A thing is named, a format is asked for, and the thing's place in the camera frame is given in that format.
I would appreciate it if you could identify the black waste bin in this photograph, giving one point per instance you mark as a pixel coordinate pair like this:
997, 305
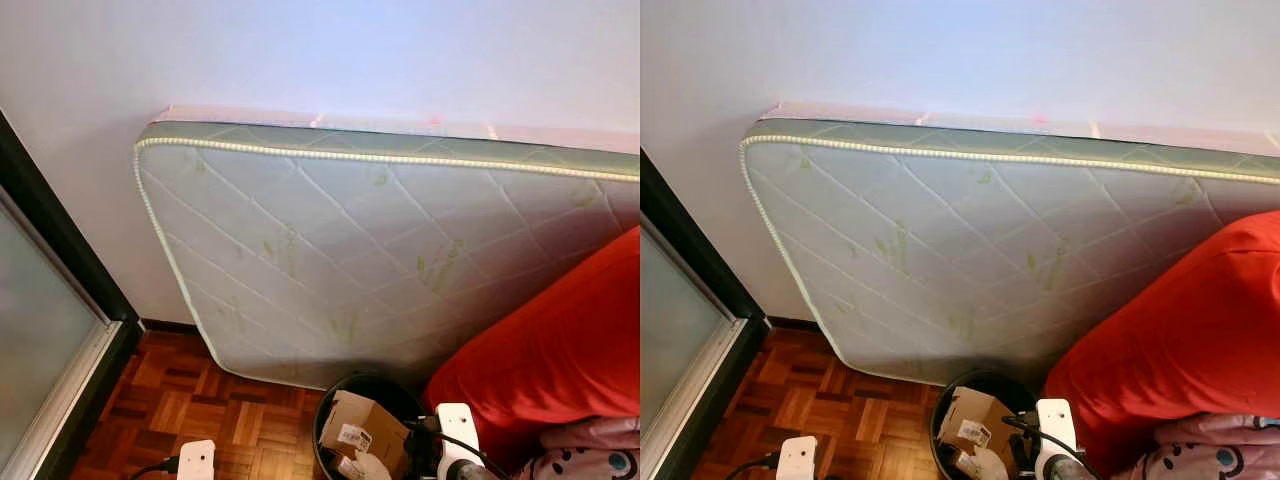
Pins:
372, 385
985, 380

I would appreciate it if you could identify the pale green quilted mattress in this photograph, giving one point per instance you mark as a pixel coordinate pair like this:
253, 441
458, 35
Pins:
350, 260
950, 260

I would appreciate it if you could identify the pink cartoon print blanket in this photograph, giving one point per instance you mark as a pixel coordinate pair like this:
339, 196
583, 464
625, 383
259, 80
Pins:
590, 455
1200, 452

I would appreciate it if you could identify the black framed frosted glass door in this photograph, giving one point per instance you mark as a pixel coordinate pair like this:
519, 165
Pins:
40, 330
680, 340

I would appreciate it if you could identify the brown cardboard box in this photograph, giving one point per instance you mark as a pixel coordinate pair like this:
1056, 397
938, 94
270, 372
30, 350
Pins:
975, 420
360, 425

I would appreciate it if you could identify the red folded mattress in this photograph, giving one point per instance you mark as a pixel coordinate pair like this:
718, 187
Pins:
1180, 340
560, 350

